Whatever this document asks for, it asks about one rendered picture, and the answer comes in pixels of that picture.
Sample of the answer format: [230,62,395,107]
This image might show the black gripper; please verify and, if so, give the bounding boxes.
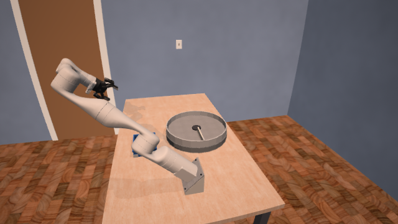
[92,78,118,101]

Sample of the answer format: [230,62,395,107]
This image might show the dark blue tray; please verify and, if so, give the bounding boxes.
[132,134,142,158]

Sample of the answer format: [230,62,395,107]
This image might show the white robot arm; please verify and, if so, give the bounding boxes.
[51,58,198,183]

